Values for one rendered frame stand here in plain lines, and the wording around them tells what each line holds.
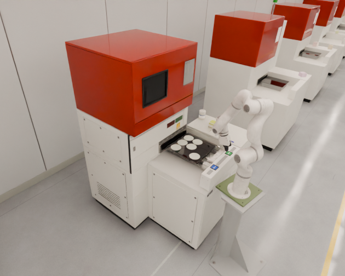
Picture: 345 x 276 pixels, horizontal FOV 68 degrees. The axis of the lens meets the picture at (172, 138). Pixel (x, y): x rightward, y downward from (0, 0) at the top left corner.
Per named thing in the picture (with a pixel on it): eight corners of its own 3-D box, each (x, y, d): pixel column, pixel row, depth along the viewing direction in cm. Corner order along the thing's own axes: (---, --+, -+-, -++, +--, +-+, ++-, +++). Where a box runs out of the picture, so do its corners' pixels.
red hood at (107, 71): (76, 108, 237) (64, 41, 204) (138, 84, 291) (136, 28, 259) (134, 138, 200) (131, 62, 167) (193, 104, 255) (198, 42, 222)
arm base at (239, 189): (254, 190, 214) (260, 173, 204) (243, 202, 201) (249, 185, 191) (234, 179, 223) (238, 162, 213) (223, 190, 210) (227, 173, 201)
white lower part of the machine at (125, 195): (92, 201, 304) (81, 144, 259) (140, 167, 359) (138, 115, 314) (135, 234, 269) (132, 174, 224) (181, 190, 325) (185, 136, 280)
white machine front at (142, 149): (130, 173, 226) (127, 134, 204) (183, 135, 281) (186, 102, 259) (132, 174, 224) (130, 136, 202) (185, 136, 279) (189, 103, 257)
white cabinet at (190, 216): (148, 221, 283) (147, 164, 238) (195, 176, 348) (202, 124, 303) (196, 256, 252) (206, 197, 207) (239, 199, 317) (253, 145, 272)
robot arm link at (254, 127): (237, 159, 198) (253, 155, 205) (248, 167, 189) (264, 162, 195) (248, 97, 175) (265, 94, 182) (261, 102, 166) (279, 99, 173)
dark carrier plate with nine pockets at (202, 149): (166, 148, 247) (166, 147, 247) (187, 133, 270) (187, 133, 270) (196, 162, 230) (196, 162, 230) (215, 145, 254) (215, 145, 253)
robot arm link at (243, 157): (254, 176, 200) (263, 151, 188) (236, 182, 192) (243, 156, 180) (244, 167, 209) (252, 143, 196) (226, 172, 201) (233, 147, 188)
